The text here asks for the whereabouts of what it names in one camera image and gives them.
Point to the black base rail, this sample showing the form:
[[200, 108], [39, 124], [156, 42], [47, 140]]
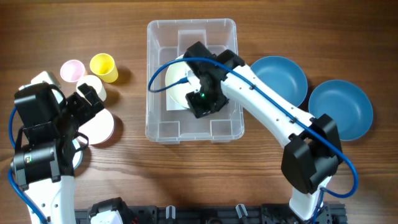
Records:
[[329, 213]]

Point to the white label in container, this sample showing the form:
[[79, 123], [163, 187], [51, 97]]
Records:
[[172, 105]]

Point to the clear plastic storage container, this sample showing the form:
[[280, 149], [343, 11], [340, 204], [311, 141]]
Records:
[[168, 40]]

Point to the cream cup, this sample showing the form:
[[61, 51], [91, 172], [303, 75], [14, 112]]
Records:
[[95, 82]]

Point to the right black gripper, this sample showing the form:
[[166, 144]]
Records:
[[203, 106]]

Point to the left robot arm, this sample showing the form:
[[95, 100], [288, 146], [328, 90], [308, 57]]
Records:
[[42, 171]]

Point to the pale pink bowl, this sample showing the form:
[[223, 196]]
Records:
[[99, 129]]

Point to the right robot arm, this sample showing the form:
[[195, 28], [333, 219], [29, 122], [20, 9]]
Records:
[[312, 148]]

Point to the green bowl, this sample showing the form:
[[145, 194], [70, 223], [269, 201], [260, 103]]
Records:
[[77, 159]]

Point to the yellow cup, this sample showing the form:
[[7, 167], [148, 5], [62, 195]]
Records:
[[104, 66]]

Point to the cream bowl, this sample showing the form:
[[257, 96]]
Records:
[[178, 92]]

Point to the blue bowl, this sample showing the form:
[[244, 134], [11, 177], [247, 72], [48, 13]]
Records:
[[283, 76], [346, 104]]

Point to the pink cup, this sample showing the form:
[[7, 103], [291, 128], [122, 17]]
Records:
[[72, 70]]

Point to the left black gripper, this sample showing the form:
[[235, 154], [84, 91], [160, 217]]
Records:
[[80, 106]]

